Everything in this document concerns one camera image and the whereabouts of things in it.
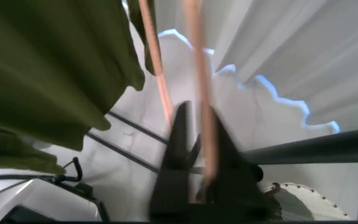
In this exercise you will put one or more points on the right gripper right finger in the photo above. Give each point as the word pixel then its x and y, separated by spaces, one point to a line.
pixel 238 193

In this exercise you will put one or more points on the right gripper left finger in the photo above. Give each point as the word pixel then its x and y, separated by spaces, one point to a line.
pixel 172 193

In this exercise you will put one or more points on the pink clothes hanger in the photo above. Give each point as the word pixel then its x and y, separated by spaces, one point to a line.
pixel 202 77

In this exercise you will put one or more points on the green printed shirt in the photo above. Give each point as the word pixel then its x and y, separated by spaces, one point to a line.
pixel 42 77

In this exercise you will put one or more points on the white laundry basket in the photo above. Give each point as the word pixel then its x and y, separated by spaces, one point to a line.
pixel 306 202

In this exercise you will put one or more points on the black clothes rack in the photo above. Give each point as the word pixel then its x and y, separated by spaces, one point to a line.
pixel 322 146

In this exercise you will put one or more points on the white curtain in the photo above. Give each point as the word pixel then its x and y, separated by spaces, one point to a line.
pixel 291 46

